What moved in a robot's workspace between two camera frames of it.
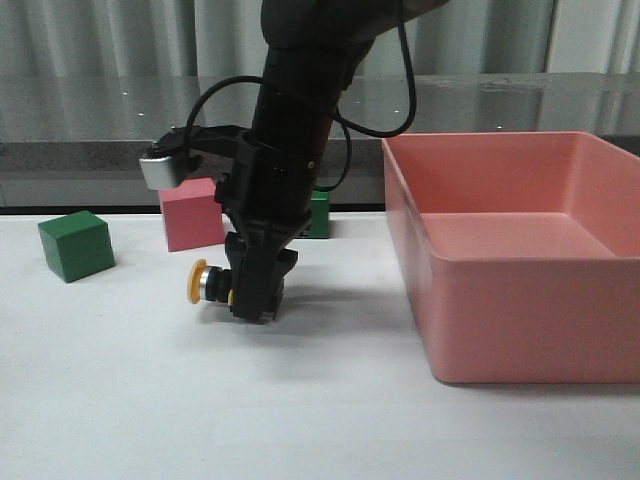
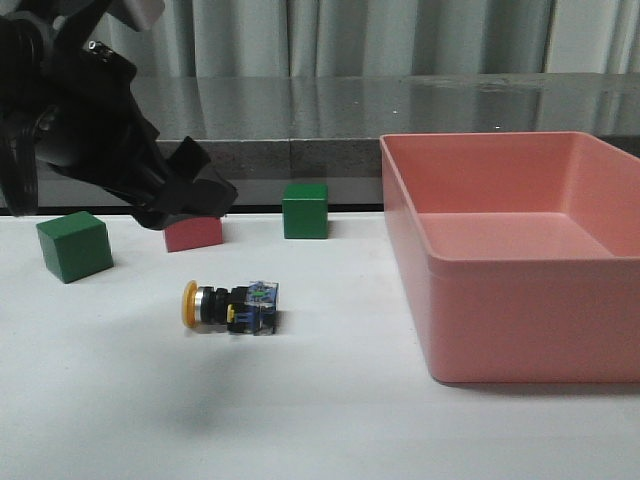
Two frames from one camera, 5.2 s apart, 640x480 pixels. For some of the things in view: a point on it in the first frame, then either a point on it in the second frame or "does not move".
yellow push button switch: (208, 282) to (251, 309)
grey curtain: (134, 38) does not move
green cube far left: (76, 245) does not move
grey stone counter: (97, 126) does not move
